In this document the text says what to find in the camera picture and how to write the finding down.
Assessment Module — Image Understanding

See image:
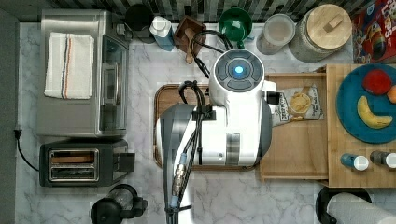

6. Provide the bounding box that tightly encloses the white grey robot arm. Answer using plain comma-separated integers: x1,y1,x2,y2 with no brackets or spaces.
156,49,279,224

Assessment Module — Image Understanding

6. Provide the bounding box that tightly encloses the walnut wooden cutting board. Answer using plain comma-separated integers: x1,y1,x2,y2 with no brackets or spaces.
153,84,259,172

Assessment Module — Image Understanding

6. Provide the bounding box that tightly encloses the wooden spoon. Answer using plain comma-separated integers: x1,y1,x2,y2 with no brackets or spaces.
185,28,195,64

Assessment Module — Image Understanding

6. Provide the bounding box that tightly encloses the brown wooden salt box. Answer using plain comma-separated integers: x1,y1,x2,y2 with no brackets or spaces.
173,15,207,58

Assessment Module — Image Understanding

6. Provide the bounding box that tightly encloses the blue bottle white cap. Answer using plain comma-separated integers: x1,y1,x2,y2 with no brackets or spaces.
149,16,175,51

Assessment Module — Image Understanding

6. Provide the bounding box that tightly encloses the green mug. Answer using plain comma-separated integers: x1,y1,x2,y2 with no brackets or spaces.
218,7,252,49

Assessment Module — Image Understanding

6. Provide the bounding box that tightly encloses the potato chips bag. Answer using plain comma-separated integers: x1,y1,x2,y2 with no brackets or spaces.
272,84,324,127

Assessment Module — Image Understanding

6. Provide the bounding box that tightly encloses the light wooden drawer tray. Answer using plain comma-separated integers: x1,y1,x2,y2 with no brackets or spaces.
260,73,328,182

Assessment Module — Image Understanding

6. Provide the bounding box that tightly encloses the black round container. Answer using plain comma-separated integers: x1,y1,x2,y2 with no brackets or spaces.
125,4,155,44

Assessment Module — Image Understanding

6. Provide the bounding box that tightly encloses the clear plastic lidded container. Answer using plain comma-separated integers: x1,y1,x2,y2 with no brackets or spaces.
256,14,295,55

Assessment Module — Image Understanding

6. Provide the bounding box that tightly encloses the stainless steel toaster oven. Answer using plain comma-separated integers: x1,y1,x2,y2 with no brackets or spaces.
36,9,129,137

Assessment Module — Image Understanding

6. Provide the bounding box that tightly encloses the white striped dish towel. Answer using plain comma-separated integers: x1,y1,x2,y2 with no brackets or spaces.
44,33,94,100

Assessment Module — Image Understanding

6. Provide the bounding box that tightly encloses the black two-slot toaster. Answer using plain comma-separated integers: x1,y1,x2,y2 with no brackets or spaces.
39,139,135,188

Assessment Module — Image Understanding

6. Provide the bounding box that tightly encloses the ceramic jar wooden lid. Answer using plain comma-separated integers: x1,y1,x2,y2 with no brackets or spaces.
289,4,352,63

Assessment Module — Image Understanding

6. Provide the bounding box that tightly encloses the light wooden shelf block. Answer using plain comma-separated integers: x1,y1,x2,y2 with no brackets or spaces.
325,64,395,188

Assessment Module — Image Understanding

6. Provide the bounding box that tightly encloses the black paper towel holder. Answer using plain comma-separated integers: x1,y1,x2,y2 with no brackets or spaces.
316,187,372,224

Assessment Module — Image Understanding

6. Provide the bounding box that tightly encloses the blue plate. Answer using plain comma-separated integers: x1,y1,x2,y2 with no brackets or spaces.
335,63,396,144

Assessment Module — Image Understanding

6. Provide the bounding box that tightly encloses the yellow banana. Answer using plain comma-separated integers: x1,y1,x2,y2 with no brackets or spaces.
357,96,393,130

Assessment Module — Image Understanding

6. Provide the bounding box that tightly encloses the blue spice bottle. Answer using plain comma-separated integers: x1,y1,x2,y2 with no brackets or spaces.
340,153,369,171

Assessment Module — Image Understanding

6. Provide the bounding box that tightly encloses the paper towel roll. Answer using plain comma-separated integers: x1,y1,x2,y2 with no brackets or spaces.
327,193,396,224

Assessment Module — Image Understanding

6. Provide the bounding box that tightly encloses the red apple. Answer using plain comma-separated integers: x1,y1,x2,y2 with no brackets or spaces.
362,69,392,95

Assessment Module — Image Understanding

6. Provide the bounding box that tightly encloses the dark spice bottle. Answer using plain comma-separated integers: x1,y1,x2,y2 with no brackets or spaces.
370,151,396,169

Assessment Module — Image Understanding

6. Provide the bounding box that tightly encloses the colourful cereal box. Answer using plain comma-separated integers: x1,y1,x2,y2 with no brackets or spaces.
352,0,396,63

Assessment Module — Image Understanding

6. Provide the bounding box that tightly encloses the orange fruit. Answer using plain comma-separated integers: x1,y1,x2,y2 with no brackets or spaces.
387,85,396,104

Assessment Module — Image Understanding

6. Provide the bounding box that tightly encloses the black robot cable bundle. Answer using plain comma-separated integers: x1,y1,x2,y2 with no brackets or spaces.
163,29,234,218

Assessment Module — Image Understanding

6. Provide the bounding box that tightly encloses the black toaster power cord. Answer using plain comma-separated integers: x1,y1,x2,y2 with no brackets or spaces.
13,128,41,173

